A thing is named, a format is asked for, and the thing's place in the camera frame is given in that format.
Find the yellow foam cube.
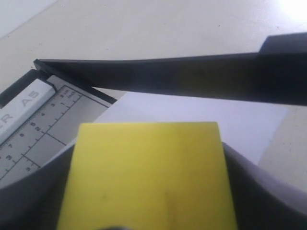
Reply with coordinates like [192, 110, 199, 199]
[57, 122, 237, 230]

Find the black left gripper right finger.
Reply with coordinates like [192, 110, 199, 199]
[223, 143, 307, 230]

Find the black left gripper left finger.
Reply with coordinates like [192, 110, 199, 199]
[0, 144, 74, 226]

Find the white paper sheet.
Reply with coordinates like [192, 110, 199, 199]
[95, 92, 287, 164]

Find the grey paper cutter base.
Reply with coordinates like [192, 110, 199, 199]
[0, 71, 116, 189]

